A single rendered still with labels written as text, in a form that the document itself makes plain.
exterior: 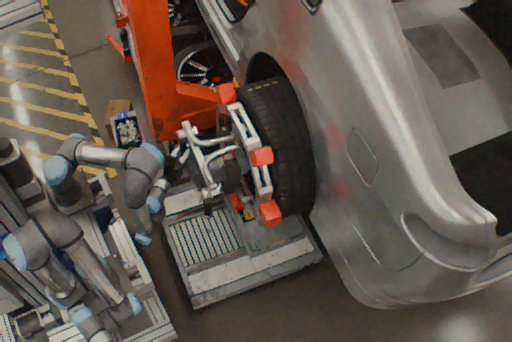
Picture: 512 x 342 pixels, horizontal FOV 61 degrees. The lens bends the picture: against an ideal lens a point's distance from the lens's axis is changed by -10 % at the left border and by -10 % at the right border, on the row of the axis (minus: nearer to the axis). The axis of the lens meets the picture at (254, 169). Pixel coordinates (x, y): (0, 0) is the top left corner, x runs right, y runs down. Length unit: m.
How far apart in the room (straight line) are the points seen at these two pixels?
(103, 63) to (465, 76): 2.77
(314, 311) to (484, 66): 1.73
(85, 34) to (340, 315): 3.13
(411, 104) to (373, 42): 0.24
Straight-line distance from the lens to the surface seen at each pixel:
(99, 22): 4.47
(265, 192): 2.02
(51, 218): 1.51
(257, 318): 2.81
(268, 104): 2.03
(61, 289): 1.80
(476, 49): 2.91
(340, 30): 1.58
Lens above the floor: 2.71
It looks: 57 degrees down
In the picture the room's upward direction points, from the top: 5 degrees clockwise
